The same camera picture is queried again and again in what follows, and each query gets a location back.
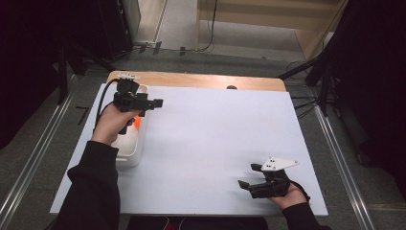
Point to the orange ball with dark mark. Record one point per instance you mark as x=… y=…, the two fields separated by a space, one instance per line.
x=137 y=127

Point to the black metal stand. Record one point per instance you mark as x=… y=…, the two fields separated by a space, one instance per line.
x=63 y=76
x=324 y=86

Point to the light wooden shelf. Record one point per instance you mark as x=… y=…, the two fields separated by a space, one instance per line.
x=271 y=12

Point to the dark curtain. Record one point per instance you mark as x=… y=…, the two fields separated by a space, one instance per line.
x=376 y=80
x=28 y=64

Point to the plain orange ball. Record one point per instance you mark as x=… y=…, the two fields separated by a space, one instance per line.
x=137 y=120

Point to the black cabinet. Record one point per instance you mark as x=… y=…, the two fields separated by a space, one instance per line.
x=110 y=25

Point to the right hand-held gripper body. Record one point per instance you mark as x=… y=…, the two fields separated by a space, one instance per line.
x=271 y=187

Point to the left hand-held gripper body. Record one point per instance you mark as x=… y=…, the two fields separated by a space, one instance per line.
x=132 y=100

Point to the person's right hand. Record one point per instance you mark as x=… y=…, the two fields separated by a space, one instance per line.
x=292 y=198

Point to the person's left hand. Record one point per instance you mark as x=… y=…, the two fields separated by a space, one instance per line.
x=110 y=126

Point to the white plastic bin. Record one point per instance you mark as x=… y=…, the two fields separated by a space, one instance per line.
x=129 y=150

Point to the wooden table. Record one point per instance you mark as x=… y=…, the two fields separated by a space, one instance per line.
x=191 y=80

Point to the metal floor rail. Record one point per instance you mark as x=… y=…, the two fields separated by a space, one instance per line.
x=35 y=150
x=343 y=166

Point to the white board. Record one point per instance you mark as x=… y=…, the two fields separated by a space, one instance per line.
x=191 y=179

